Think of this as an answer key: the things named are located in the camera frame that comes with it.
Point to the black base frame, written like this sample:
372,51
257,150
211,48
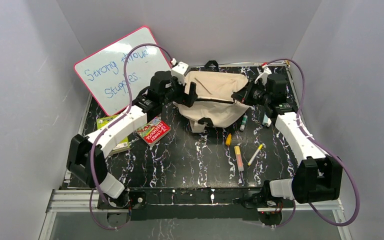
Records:
243,203

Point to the orange highlighter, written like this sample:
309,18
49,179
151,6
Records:
228,139

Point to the aluminium rail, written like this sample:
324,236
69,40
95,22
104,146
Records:
72,200

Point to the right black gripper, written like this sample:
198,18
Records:
243,95

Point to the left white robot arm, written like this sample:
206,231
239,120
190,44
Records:
87,154

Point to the beige backpack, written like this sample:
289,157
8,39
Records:
214,107

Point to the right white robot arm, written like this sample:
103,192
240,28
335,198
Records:
318,177

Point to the green white glue stick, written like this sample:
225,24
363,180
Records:
243,123

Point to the light blue eraser box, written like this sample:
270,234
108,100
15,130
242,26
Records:
266,121

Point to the red treehouse book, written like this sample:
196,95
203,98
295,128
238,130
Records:
153,131

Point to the pink framed whiteboard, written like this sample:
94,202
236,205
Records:
122,69

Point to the yellow pink highlighter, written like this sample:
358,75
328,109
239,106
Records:
238,156

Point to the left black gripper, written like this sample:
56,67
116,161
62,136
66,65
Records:
179,91

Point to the yellow white pen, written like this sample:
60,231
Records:
255,154

